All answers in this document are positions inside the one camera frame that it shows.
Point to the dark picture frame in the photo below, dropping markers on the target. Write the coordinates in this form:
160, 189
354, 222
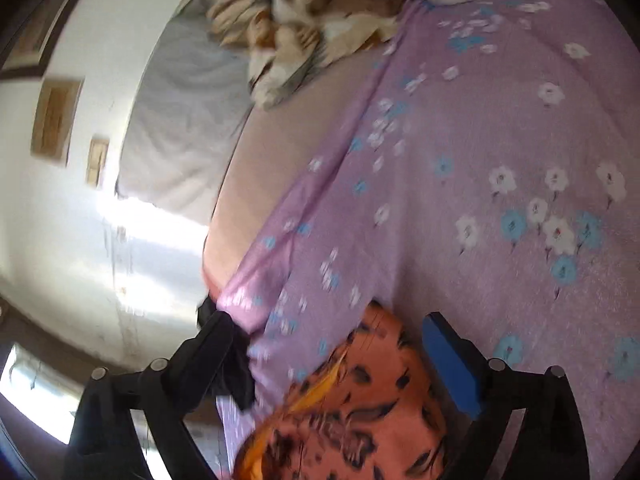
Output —
30, 55

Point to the black cloth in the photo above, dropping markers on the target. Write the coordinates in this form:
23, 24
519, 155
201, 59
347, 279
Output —
241, 380

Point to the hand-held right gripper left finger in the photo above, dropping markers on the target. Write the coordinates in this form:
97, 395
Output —
212, 345

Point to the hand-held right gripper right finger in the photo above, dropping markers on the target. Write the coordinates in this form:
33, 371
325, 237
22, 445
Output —
452, 365

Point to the wooden door with stained glass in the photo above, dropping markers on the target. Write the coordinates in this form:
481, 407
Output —
50, 330

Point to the purple floral bed sheet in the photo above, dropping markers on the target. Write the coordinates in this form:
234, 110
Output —
450, 135

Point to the grey pillow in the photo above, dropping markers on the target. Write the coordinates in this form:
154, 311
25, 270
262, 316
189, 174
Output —
185, 125

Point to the brown cream floral blanket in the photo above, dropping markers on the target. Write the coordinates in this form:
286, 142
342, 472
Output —
300, 10

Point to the pink mattress cover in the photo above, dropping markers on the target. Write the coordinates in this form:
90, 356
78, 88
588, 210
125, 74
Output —
280, 135

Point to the orange floral shirt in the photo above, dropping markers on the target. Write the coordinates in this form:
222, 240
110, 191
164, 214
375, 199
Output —
350, 410

